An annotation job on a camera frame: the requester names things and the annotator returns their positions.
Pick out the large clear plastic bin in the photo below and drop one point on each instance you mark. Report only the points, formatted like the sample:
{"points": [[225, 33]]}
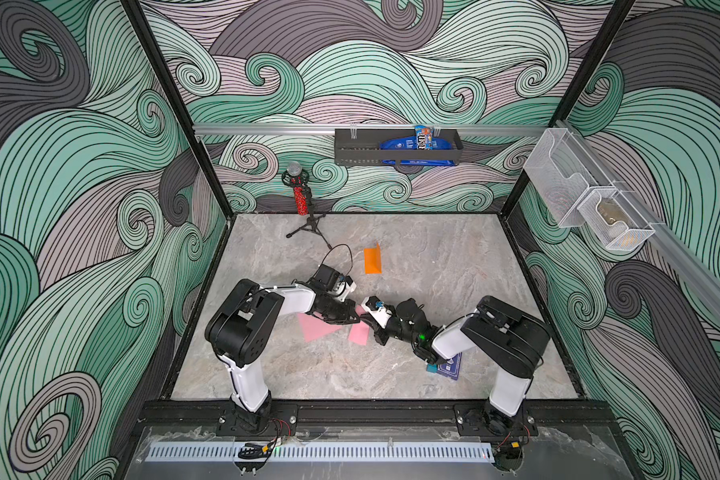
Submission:
{"points": [[558, 173]]}

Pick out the pink paper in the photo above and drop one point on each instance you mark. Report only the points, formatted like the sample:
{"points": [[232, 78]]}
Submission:
{"points": [[314, 328], [359, 333]]}

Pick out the small clear plastic bin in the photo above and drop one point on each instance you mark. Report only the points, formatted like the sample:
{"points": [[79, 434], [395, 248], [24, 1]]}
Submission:
{"points": [[615, 220]]}

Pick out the orange square paper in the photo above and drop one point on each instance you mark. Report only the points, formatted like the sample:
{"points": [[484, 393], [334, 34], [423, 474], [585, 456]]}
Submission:
{"points": [[372, 260]]}

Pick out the aluminium rail wall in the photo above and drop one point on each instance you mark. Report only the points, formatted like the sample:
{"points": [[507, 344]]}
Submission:
{"points": [[307, 129], [691, 271]]}

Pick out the blue card box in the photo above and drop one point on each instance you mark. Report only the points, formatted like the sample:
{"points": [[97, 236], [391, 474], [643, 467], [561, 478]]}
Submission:
{"points": [[451, 368]]}

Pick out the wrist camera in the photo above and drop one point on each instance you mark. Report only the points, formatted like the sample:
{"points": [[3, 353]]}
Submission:
{"points": [[379, 311], [344, 286]]}

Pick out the aluminium rail right wall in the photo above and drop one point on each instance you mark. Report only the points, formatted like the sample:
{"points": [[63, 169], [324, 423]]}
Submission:
{"points": [[691, 271]]}

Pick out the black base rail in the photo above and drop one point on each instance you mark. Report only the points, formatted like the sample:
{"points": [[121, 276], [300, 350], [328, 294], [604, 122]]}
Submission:
{"points": [[374, 412]]}

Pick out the aluminium rail back wall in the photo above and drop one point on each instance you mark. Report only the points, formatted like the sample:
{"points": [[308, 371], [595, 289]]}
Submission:
{"points": [[307, 129]]}

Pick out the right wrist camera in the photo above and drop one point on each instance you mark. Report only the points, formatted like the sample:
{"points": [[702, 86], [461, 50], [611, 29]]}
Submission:
{"points": [[379, 311]]}

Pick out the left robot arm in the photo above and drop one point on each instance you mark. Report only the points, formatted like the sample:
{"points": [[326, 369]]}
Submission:
{"points": [[240, 330]]}

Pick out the blue snack packet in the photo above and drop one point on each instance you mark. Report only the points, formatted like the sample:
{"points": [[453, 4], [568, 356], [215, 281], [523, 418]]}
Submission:
{"points": [[423, 139]]}

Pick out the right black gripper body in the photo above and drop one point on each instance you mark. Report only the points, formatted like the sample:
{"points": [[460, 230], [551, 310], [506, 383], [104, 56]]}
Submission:
{"points": [[396, 328]]}

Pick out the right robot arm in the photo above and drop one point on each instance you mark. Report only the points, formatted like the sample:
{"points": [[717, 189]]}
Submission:
{"points": [[513, 339]]}

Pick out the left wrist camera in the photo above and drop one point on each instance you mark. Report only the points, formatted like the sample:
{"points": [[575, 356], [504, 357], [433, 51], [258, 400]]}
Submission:
{"points": [[344, 286]]}

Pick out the black wall shelf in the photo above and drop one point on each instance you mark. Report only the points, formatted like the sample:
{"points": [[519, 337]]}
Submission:
{"points": [[361, 148]]}

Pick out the white slotted cable duct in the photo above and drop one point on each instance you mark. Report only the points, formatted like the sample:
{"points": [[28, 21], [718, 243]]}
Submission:
{"points": [[382, 451]]}

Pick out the microphone on tripod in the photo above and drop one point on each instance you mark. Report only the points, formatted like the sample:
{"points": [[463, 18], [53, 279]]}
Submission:
{"points": [[297, 178]]}

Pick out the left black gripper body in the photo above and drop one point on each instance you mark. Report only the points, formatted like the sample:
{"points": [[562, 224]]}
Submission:
{"points": [[335, 312]]}

